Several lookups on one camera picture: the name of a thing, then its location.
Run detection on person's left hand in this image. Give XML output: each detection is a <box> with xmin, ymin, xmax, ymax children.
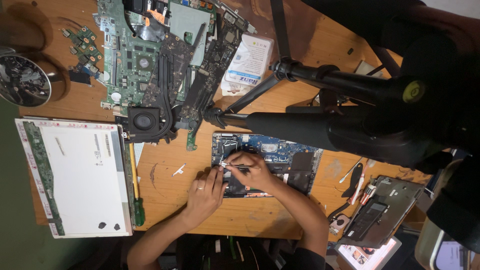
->
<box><xmin>182</xmin><ymin>166</ymin><xmax>229</xmax><ymax>230</ymax></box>

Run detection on person's right hand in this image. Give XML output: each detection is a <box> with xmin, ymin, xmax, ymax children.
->
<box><xmin>223</xmin><ymin>151</ymin><xmax>278</xmax><ymax>193</ymax></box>

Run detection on metal tweezers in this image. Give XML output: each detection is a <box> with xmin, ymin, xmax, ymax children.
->
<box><xmin>219</xmin><ymin>161</ymin><xmax>262</xmax><ymax>170</ymax></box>

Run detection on open laptop base blue board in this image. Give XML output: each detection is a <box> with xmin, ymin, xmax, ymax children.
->
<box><xmin>210</xmin><ymin>131</ymin><xmax>323</xmax><ymax>199</ymax></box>

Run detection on person's dark clothing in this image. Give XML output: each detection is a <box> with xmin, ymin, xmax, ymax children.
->
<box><xmin>157</xmin><ymin>233</ymin><xmax>327</xmax><ymax>270</ymax></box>

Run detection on small laptop fan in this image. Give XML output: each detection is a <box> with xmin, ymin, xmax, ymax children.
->
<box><xmin>328</xmin><ymin>214</ymin><xmax>352</xmax><ymax>236</ymax></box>

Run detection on black pry tool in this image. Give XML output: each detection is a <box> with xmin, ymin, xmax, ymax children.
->
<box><xmin>341</xmin><ymin>163</ymin><xmax>364</xmax><ymax>199</ymax></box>

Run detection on black board with heatsink fan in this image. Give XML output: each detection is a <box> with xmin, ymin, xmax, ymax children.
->
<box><xmin>115</xmin><ymin>33</ymin><xmax>196</xmax><ymax>145</ymax></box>

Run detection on red white toothbrush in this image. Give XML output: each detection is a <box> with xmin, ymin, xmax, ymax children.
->
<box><xmin>350</xmin><ymin>159</ymin><xmax>377</xmax><ymax>206</ymax></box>

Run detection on white plastic packet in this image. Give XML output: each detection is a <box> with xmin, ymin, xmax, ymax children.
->
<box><xmin>220</xmin><ymin>32</ymin><xmax>275</xmax><ymax>97</ymax></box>

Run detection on long dark narrow motherboard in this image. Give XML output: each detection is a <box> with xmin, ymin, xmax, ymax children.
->
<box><xmin>175</xmin><ymin>0</ymin><xmax>258</xmax><ymax>152</ymax></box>

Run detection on white laptop screen panel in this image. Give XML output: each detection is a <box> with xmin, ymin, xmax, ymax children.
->
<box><xmin>14</xmin><ymin>118</ymin><xmax>134</xmax><ymax>239</ymax></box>

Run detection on grey laptop cover with battery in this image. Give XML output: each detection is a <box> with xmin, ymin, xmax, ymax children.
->
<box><xmin>337</xmin><ymin>175</ymin><xmax>425</xmax><ymax>249</ymax></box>

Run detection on lit laptop screen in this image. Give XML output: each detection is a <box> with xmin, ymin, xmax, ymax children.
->
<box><xmin>334</xmin><ymin>236</ymin><xmax>402</xmax><ymax>270</ymax></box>

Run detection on grey flat card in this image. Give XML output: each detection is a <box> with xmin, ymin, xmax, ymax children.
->
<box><xmin>354</xmin><ymin>59</ymin><xmax>385</xmax><ymax>79</ymax></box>

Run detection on large green motherboard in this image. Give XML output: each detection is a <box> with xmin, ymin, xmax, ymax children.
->
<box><xmin>92</xmin><ymin>0</ymin><xmax>218</xmax><ymax>118</ymax></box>

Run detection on small green circuit board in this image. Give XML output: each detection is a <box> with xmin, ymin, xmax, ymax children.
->
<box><xmin>61</xmin><ymin>25</ymin><xmax>104</xmax><ymax>86</ymax></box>

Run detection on round metal bowl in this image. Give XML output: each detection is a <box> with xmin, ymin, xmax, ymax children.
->
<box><xmin>0</xmin><ymin>52</ymin><xmax>52</xmax><ymax>108</ymax></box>

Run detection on yellow green handled screwdriver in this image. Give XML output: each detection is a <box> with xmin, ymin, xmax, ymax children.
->
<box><xmin>128</xmin><ymin>142</ymin><xmax>146</xmax><ymax>227</ymax></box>

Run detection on black camera tripod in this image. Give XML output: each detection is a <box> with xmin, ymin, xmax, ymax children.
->
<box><xmin>202</xmin><ymin>0</ymin><xmax>480</xmax><ymax>175</ymax></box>

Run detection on metal frame chair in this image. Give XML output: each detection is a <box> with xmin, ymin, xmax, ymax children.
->
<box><xmin>414</xmin><ymin>159</ymin><xmax>480</xmax><ymax>270</ymax></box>

